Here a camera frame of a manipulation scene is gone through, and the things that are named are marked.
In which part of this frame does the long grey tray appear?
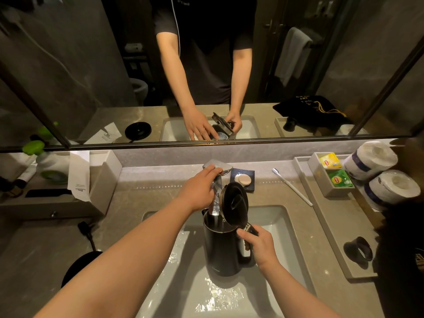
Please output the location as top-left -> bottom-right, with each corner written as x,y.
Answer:
293,156 -> 380,280

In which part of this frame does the black power cord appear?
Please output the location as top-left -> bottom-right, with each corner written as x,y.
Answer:
77,221 -> 97,253

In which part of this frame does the black drawstring bag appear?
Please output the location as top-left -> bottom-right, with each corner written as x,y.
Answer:
372,201 -> 424,318

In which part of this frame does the black electric kettle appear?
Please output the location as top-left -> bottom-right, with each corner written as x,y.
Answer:
201,181 -> 259,277

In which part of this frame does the white paper card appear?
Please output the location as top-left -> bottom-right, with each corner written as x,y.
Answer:
67,150 -> 91,202

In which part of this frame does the black ring-shaped object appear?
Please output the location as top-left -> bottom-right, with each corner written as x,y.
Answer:
343,236 -> 374,270

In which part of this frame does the person's right forearm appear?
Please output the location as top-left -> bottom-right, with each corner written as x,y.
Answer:
258,258 -> 342,318

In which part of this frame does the dark square soap dish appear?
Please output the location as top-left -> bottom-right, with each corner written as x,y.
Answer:
230,167 -> 256,192

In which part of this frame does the grey tea bag box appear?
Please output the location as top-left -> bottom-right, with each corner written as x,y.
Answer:
307,151 -> 356,198

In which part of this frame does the yellow tea bag packet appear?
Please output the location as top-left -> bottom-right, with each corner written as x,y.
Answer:
319,152 -> 342,170

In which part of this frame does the white tube with dark cap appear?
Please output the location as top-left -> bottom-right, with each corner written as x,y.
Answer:
14,162 -> 38,189

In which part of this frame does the grey stone countertop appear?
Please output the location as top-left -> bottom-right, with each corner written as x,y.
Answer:
0,160 -> 386,318

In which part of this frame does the grey amenity tray box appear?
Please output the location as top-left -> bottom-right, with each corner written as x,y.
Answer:
0,149 -> 123,220

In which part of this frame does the green tea bag packet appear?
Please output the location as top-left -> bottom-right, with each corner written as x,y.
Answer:
327,169 -> 354,189

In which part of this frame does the person's left hand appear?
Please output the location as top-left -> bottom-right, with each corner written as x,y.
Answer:
175,164 -> 223,213

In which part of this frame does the white toothbrush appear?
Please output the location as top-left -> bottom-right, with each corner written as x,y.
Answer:
271,168 -> 314,208

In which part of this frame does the person's right hand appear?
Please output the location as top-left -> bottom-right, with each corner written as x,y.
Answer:
236,224 -> 281,271

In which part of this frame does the chrome faucet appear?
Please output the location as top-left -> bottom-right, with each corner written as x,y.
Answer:
202,159 -> 234,216

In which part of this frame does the white sink basin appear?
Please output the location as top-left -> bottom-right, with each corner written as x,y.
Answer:
136,205 -> 317,318

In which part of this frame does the black comb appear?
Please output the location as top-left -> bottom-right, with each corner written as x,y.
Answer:
25,188 -> 73,198

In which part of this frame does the white bottle with green cap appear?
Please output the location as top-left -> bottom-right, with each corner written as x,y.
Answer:
22,140 -> 71,185

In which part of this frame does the person's left forearm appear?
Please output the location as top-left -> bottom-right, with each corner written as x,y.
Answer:
33,197 -> 196,318

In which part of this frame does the wrapped toilet paper roll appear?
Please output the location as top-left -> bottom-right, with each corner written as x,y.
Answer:
361,170 -> 422,213
343,140 -> 398,181

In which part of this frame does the black round kettle base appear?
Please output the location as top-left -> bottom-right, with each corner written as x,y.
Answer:
61,250 -> 104,288

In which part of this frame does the small dark bottle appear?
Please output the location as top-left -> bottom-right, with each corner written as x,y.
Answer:
0,175 -> 23,198

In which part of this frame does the black-framed wall mirror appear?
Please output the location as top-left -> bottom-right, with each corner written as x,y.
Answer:
0,0 -> 424,153

